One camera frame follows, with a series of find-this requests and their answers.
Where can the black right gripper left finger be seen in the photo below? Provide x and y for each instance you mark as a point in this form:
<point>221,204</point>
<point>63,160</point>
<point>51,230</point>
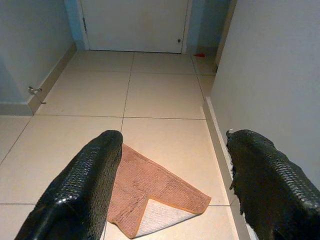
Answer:
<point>77,185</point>

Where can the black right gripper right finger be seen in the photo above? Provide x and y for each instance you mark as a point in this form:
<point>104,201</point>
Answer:
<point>270,185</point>

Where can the brown bath mat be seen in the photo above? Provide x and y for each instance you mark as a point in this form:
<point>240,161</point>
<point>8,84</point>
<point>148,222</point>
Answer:
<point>150,190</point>

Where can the metal door stopper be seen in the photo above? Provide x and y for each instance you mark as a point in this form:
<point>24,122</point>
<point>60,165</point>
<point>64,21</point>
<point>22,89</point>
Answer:
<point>33,90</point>

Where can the small red object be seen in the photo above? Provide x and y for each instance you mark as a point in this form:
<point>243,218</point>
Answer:
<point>200,54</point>

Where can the white door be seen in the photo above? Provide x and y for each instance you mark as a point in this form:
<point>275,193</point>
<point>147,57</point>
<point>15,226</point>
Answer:
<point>135,25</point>

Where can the white door frame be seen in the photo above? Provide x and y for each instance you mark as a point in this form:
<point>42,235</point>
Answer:
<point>82,25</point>

